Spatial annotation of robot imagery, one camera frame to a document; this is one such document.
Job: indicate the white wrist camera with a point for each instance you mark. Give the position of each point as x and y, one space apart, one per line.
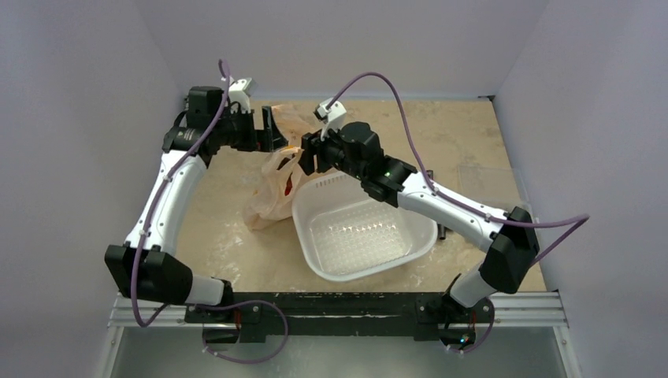
332 115
240 92

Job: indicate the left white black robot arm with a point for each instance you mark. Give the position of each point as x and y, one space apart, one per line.
144 266

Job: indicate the black T-handle wrench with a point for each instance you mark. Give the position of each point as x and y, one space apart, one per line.
441 230

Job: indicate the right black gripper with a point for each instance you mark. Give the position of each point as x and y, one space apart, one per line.
317 152

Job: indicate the clear plastic screw box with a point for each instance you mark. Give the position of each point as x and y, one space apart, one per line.
500 188

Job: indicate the orange translucent plastic bag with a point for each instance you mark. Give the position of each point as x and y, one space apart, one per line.
268 205

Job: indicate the aluminium rail frame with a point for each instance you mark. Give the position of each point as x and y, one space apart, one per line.
529 337

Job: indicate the red fake fruit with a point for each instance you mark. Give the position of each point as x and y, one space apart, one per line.
288 187

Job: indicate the white plastic basket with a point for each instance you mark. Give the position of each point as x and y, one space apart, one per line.
345 235

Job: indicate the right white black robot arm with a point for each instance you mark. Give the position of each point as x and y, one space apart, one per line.
507 238

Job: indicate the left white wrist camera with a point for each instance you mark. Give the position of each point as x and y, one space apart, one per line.
240 92

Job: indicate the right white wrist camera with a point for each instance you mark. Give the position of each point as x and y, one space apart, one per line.
332 115

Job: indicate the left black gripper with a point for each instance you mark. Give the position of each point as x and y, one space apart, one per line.
267 139

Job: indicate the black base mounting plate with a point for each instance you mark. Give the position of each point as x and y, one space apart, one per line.
422 316

